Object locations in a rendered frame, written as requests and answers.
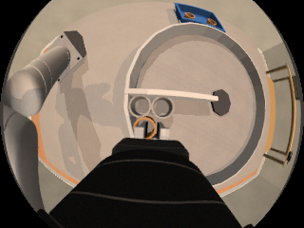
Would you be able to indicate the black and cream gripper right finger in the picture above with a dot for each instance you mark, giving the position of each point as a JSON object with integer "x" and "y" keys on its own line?
{"x": 163, "y": 133}

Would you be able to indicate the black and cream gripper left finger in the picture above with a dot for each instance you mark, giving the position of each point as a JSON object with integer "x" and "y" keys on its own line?
{"x": 140, "y": 132}

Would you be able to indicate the blue plastic tray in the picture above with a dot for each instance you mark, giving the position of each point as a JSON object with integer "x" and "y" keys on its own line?
{"x": 201, "y": 15}

